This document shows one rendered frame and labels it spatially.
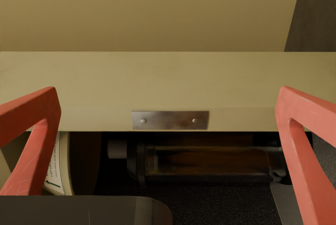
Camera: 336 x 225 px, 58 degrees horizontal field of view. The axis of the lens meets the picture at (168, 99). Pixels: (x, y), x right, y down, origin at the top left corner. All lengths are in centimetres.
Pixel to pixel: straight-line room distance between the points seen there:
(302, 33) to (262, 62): 30
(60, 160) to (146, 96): 14
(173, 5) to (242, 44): 19
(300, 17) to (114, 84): 46
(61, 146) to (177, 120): 15
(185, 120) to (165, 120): 2
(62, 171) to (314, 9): 49
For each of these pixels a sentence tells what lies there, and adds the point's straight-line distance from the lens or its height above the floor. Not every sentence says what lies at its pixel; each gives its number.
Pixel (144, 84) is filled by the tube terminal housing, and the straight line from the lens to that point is 31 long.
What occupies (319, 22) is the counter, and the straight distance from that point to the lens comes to 60.
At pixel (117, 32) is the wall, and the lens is 72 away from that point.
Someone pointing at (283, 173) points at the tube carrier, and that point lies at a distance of 43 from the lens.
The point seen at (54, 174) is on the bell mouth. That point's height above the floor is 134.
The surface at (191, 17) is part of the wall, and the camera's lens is 69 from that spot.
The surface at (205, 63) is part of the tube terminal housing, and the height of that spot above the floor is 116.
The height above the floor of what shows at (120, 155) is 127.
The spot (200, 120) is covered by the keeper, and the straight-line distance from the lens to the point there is 28.
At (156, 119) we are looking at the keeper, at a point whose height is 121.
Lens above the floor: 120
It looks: level
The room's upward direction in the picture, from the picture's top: 90 degrees counter-clockwise
